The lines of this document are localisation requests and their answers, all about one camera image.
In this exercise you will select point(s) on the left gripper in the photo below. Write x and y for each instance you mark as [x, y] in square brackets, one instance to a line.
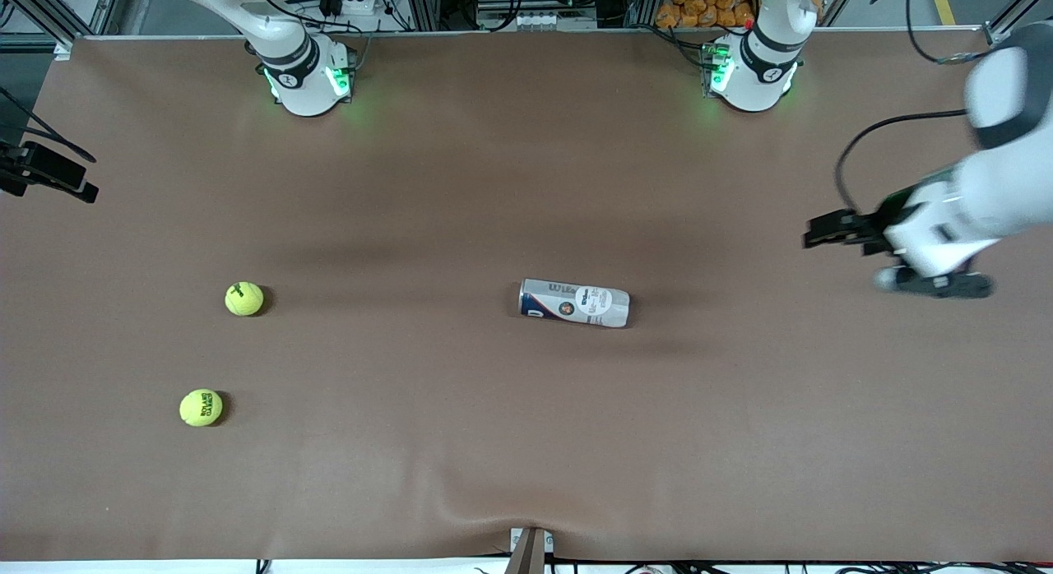
[870, 226]

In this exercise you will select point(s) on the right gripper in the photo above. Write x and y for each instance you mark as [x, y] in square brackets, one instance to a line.
[34, 170]

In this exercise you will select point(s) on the yellow tennis ball small logo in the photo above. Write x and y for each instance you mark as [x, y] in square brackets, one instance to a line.
[244, 299]

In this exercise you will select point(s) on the yellow ball Roland Garros print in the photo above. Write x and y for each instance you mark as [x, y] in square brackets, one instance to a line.
[201, 408]

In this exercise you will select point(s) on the white blue tennis ball can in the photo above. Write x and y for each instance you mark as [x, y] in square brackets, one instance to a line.
[576, 303]

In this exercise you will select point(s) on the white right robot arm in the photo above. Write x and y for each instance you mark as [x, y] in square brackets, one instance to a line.
[304, 89]

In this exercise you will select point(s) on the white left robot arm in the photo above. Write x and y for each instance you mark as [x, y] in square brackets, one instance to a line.
[761, 72]

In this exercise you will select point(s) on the white terminal block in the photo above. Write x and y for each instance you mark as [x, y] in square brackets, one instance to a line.
[535, 20]

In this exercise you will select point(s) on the brown table mat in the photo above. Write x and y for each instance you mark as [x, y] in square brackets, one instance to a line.
[526, 434]

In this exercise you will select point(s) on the aluminium corner frame beam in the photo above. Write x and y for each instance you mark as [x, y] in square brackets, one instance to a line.
[1016, 11]
[49, 19]

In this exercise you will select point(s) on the aluminium frame post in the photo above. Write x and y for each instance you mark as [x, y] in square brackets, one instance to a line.
[642, 5]
[424, 6]

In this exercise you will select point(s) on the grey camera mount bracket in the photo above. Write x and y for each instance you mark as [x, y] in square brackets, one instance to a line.
[529, 557]

